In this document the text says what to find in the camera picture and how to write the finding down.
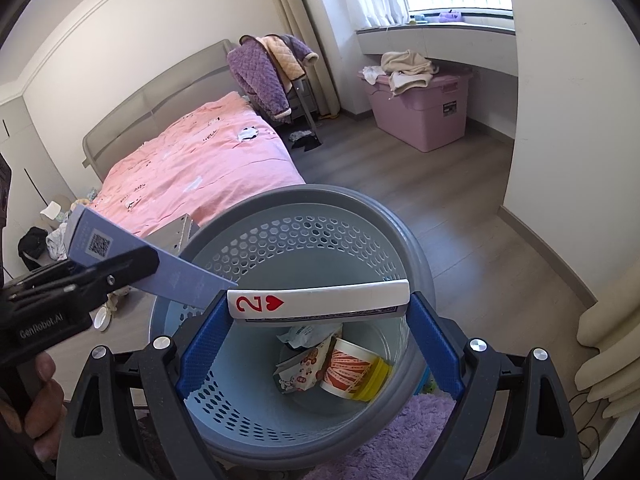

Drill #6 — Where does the purple quilted jacket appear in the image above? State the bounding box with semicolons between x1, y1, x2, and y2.
226;35;321;123

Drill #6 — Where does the black floor cloth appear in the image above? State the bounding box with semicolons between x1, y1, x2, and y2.
290;130;323;152

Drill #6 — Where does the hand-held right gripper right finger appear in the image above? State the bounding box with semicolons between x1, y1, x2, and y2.
407;292;583;480

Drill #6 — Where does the black cable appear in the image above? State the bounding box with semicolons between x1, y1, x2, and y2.
569;390;603;461

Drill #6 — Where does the grey perforated plastic basket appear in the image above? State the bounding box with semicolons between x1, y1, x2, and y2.
148;184;437;471

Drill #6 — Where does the yellow plastic lid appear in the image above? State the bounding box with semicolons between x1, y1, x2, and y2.
352;355;393;403

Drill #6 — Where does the grey metal stand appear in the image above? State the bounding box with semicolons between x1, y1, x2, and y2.
292;77;323;148

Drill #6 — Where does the pink plastic storage box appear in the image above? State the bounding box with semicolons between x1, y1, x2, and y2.
357;69;475;153

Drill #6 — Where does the pile of light clothes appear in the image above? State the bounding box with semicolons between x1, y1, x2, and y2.
46;220;71;261

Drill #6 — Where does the pink blanket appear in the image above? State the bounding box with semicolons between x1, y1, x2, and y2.
92;92;307;241

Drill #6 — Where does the white window ledge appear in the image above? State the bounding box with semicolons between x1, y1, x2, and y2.
356;22;518;81

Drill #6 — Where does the red white paper cup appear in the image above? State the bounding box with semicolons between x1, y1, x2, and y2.
319;337;376;398

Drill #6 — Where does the light purple cardboard box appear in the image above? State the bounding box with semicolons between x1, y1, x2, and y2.
65;204;240;312

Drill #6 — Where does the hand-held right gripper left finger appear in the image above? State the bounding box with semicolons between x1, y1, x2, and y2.
57;290;232;480

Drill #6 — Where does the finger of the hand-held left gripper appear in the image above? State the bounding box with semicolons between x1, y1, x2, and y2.
4;247;161;297
9;279;113;312

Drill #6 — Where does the beige cloth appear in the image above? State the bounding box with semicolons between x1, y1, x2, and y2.
381;50;441;96

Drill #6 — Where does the white wardrobe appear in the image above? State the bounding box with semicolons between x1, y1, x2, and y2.
0;82;76;281

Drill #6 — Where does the cream folded quilt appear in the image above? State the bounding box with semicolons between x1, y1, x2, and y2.
574;270;640;418

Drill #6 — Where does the playing card box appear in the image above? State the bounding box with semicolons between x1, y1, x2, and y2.
226;280;412;322

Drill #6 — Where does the red white snack packet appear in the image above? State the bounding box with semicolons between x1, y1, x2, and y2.
272;337;337;396

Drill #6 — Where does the beige curtain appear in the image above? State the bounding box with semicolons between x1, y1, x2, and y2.
262;0;343;116

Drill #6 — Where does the white wrapper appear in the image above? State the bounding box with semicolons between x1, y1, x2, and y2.
277;324;343;351

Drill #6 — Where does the black bag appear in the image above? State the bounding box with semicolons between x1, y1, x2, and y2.
17;226;51;271

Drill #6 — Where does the person's left hand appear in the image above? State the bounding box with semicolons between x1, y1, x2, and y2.
21;351;69;461

